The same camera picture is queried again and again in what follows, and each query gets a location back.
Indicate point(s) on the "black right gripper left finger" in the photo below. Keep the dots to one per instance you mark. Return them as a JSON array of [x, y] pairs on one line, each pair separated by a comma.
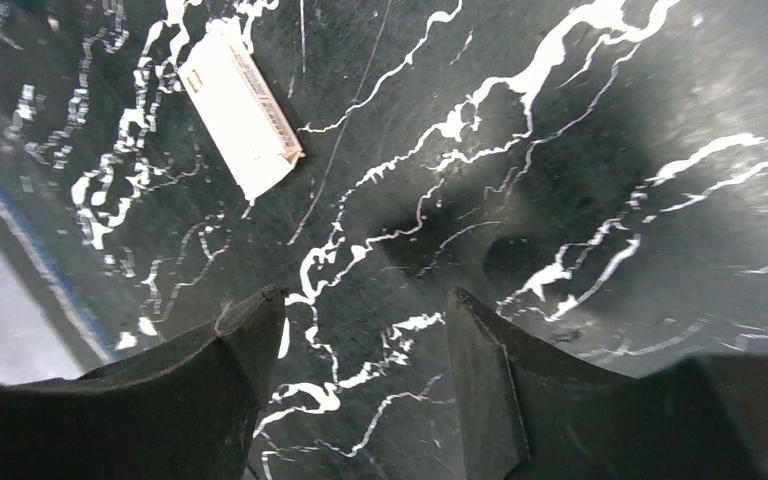
[[184, 409]]

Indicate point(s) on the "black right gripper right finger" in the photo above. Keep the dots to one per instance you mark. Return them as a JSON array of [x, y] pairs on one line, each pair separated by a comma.
[[529, 410]]

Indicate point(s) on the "white staples box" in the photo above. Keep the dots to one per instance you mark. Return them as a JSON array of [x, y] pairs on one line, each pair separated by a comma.
[[239, 110]]

